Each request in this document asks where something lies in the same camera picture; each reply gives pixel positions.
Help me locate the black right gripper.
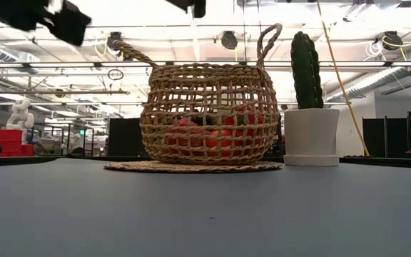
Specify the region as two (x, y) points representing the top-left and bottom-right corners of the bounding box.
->
(166, 0), (206, 19)

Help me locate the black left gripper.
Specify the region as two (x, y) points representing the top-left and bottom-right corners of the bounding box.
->
(0, 0), (92, 47)

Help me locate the red apple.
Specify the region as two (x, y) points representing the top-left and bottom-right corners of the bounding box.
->
(171, 117), (196, 143)

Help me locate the red round fruit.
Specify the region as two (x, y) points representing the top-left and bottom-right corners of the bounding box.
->
(207, 128), (235, 157)

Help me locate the black ceiling device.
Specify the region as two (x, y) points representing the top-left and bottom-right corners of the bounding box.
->
(106, 31), (124, 51)
(383, 31), (405, 51)
(221, 31), (238, 51)

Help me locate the black metal rack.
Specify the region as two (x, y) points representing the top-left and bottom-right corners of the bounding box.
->
(34, 123), (95, 157)

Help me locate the green cactus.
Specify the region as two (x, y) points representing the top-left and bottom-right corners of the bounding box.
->
(290, 31), (325, 110)

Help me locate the red box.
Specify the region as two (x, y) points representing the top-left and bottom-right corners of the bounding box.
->
(0, 128), (35, 158)

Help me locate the black partition panel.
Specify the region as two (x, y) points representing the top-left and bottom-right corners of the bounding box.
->
(107, 117), (146, 157)
(362, 116), (408, 158)

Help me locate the round woven placemat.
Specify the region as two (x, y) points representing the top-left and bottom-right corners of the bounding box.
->
(103, 160), (285, 174)

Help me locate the white hexagonal plant pot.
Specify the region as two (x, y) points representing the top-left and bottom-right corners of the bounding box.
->
(283, 108), (341, 167)

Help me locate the woven wicker basket with handles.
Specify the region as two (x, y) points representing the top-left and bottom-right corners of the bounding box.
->
(111, 23), (284, 166)

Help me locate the yellow hanging cable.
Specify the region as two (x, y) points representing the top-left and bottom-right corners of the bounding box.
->
(315, 0), (371, 157)

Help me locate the black table frame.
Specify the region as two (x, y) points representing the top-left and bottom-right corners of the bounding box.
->
(0, 155), (411, 170)

